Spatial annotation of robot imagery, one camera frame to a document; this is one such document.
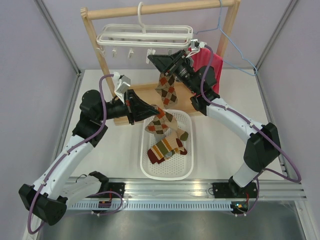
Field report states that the white perforated plastic basket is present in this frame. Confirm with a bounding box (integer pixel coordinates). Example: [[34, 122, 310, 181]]
[[139, 109, 194, 181]]

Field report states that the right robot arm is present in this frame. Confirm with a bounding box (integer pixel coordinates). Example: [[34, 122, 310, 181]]
[[147, 50, 280, 197]]

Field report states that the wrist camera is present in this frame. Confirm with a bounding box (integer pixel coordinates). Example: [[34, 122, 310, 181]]
[[186, 39, 207, 58], [112, 71, 131, 103]]

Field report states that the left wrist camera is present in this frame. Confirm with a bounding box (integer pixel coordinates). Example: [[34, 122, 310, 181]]
[[112, 71, 131, 103]]

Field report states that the purple cable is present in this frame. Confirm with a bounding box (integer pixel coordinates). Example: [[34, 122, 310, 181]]
[[199, 44, 303, 198], [26, 73, 125, 235]]

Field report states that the aluminium frame post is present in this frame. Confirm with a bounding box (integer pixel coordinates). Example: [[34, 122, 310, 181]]
[[255, 0, 300, 75], [33, 0, 81, 76]]

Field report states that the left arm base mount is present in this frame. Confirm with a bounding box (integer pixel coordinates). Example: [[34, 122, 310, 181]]
[[88, 171, 126, 199]]

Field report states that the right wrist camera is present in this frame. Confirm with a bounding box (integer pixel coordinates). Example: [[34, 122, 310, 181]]
[[186, 39, 207, 58]]

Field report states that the beige striped sock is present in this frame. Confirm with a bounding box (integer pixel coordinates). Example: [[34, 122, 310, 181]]
[[147, 128, 189, 165], [172, 138, 188, 155]]

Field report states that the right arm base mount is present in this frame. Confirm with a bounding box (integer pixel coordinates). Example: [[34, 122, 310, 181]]
[[211, 179, 260, 217]]

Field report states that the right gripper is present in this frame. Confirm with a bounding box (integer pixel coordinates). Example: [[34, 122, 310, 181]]
[[147, 49, 199, 94]]

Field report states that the blue wire hanger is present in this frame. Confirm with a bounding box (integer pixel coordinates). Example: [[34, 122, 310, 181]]
[[194, 0, 258, 77]]

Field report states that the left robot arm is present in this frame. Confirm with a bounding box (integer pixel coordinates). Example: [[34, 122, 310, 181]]
[[18, 89, 159, 226]]

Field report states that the grey sock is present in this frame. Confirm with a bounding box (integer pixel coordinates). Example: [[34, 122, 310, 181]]
[[164, 151, 175, 160]]

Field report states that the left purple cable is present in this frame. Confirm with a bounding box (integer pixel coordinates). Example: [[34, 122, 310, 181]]
[[26, 73, 125, 235]]

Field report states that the white slotted cable duct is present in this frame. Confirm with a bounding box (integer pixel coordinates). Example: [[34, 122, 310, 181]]
[[69, 200, 233, 211]]

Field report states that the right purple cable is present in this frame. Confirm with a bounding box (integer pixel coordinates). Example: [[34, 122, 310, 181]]
[[199, 44, 303, 198]]

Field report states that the left aluminium frame post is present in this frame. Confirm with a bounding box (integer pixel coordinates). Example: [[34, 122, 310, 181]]
[[33, 0, 81, 76]]

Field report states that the right aluminium frame post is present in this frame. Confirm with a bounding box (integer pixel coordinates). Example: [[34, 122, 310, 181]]
[[255, 0, 300, 75]]

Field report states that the wooden clothes rack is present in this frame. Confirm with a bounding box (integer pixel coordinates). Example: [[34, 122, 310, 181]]
[[80, 0, 241, 126]]

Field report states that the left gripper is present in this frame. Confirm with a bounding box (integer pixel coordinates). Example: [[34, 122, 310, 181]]
[[97, 88, 160, 125]]

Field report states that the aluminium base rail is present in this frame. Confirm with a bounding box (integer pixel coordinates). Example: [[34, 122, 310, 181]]
[[67, 177, 307, 203]]

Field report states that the white clip sock hanger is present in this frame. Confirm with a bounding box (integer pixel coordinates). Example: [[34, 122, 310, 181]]
[[96, 2, 194, 54]]

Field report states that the pink towel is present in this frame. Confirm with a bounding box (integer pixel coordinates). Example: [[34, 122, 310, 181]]
[[191, 47, 224, 95]]

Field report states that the argyle sock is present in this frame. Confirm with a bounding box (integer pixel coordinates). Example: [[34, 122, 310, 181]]
[[155, 73, 178, 109], [145, 104, 178, 135]]

